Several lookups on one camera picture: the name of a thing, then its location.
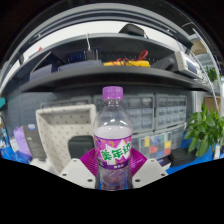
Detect clear organizer with coloured parts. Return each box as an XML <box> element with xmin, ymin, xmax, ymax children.
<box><xmin>138</xmin><ymin>131</ymin><xmax>173</xmax><ymax>159</ymax></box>

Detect white metal shelf rack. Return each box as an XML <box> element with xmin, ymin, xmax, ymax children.
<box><xmin>191</xmin><ymin>28</ymin><xmax>224</xmax><ymax>118</ymax></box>

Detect white carton box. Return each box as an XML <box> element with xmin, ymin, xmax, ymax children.
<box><xmin>29</xmin><ymin>157</ymin><xmax>56</xmax><ymax>174</ymax></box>

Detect black box with white label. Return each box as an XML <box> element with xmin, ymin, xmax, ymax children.
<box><xmin>156</xmin><ymin>156</ymin><xmax>173</xmax><ymax>168</ymax></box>

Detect flat black box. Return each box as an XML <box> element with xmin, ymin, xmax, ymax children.
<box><xmin>169</xmin><ymin>147</ymin><xmax>198</xmax><ymax>167</ymax></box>

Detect purple-capped clear drink bottle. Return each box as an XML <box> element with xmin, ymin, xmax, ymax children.
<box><xmin>93</xmin><ymin>85</ymin><xmax>134</xmax><ymax>191</ymax></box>

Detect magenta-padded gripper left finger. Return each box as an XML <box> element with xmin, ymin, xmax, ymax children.
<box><xmin>58</xmin><ymin>148</ymin><xmax>100</xmax><ymax>190</ymax></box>

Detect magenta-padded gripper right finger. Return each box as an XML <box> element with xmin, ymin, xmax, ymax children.
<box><xmin>128</xmin><ymin>147</ymin><xmax>169</xmax><ymax>189</ymax></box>

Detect black zip case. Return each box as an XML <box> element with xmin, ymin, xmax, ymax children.
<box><xmin>67</xmin><ymin>134</ymin><xmax>95</xmax><ymax>160</ymax></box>

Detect green potted plant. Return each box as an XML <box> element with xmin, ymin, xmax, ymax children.
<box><xmin>184</xmin><ymin>103</ymin><xmax>224</xmax><ymax>158</ymax></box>

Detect dark grey tall carton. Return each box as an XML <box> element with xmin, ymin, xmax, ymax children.
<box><xmin>22</xmin><ymin>123</ymin><xmax>48</xmax><ymax>161</ymax></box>

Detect beige perforated tray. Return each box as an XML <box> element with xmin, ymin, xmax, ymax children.
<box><xmin>35</xmin><ymin>103</ymin><xmax>98</xmax><ymax>175</ymax></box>

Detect dark grey overhead shelf unit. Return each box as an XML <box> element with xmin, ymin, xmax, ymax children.
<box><xmin>0</xmin><ymin>6</ymin><xmax>214</xmax><ymax>101</ymax></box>

